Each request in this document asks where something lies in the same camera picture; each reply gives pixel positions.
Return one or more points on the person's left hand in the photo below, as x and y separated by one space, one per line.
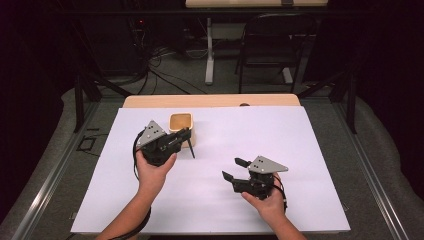
151 176

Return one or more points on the dark computer tower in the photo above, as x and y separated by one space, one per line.
113 43

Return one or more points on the person's right hand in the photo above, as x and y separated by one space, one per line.
271 203

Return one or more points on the white table sheet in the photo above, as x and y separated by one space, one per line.
206 206

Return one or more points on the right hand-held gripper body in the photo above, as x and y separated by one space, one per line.
263 165

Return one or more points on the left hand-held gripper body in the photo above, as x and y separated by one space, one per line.
151 135

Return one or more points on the wooden table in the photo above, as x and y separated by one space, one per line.
206 100

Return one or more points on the light desk with white legs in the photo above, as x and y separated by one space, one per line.
210 60

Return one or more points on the black metal stand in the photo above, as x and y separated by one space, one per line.
351 103
79 103

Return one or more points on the cream square ceramic cup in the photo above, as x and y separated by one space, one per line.
181 121

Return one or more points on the black metal chair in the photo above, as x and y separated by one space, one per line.
242 60

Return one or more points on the aluminium floor rail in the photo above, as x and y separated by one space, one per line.
50 183
370 180

